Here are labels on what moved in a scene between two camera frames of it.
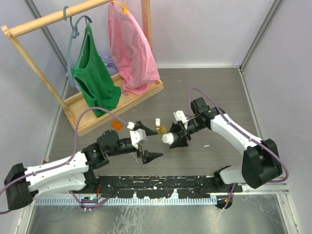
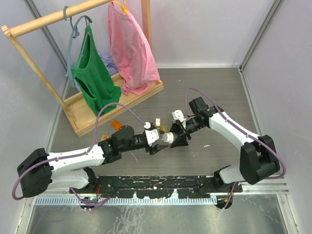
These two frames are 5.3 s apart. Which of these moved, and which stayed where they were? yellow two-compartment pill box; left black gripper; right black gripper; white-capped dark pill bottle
Moved: left black gripper
Stayed: white-capped dark pill bottle; right black gripper; yellow two-compartment pill box
